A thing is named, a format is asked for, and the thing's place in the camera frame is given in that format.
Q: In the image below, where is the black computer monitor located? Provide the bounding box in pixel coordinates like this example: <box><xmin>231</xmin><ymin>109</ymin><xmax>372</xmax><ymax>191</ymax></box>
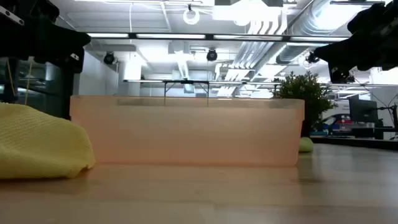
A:
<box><xmin>348</xmin><ymin>98</ymin><xmax>379</xmax><ymax>124</ymax></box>

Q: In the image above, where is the black track spotlight cluster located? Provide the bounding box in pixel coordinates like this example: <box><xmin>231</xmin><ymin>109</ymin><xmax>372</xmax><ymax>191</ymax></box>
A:
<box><xmin>306</xmin><ymin>51</ymin><xmax>321</xmax><ymax>65</ymax></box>

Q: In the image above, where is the distant black framed table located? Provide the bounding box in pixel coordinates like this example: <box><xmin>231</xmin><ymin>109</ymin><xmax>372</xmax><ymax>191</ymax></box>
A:
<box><xmin>162</xmin><ymin>80</ymin><xmax>211</xmax><ymax>106</ymax></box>

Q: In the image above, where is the yellow cable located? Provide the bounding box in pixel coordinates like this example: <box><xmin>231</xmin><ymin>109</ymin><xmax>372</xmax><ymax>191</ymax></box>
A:
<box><xmin>6</xmin><ymin>58</ymin><xmax>34</xmax><ymax>105</ymax></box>

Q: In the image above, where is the black ceiling light rail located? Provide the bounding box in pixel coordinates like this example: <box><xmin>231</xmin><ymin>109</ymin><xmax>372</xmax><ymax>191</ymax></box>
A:
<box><xmin>86</xmin><ymin>32</ymin><xmax>351</xmax><ymax>44</ymax></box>

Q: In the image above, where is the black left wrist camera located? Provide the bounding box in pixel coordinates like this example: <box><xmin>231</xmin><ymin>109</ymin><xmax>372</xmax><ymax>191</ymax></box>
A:
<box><xmin>27</xmin><ymin>0</ymin><xmax>60</xmax><ymax>22</ymax></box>

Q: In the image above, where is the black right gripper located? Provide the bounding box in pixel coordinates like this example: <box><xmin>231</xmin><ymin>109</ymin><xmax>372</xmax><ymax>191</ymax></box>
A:
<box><xmin>313</xmin><ymin>30</ymin><xmax>377</xmax><ymax>84</ymax></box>

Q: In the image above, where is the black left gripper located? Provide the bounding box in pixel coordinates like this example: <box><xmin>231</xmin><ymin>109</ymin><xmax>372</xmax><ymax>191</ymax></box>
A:
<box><xmin>30</xmin><ymin>23</ymin><xmax>92</xmax><ymax>74</ymax></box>

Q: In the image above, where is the green microfiber towel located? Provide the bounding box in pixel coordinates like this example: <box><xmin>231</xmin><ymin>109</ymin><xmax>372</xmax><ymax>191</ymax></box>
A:
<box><xmin>298</xmin><ymin>136</ymin><xmax>314</xmax><ymax>153</ymax></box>

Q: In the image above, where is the crumpled yellow microfiber towel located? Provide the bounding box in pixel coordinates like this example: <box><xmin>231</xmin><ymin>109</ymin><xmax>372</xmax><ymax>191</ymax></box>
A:
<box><xmin>0</xmin><ymin>101</ymin><xmax>96</xmax><ymax>180</ymax></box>

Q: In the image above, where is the orange translucent plastic bin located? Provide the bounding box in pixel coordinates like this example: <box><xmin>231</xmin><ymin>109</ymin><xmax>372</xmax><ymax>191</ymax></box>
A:
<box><xmin>70</xmin><ymin>95</ymin><xmax>305</xmax><ymax>167</ymax></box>

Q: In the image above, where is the dark distant desk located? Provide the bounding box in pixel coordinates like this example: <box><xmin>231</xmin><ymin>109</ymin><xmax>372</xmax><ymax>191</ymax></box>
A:
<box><xmin>310</xmin><ymin>126</ymin><xmax>398</xmax><ymax>151</ymax></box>

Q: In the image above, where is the potted green plant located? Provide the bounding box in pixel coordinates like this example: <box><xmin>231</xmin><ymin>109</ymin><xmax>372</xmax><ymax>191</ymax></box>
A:
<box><xmin>272</xmin><ymin>70</ymin><xmax>339</xmax><ymax>138</ymax></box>

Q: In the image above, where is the blue storage box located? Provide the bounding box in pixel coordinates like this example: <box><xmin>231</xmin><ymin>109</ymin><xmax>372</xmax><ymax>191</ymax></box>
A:
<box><xmin>323</xmin><ymin>123</ymin><xmax>349</xmax><ymax>131</ymax></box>

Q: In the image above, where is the white cable ring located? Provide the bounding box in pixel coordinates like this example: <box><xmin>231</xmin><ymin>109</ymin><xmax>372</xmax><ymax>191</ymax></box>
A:
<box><xmin>182</xmin><ymin>6</ymin><xmax>200</xmax><ymax>26</ymax></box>

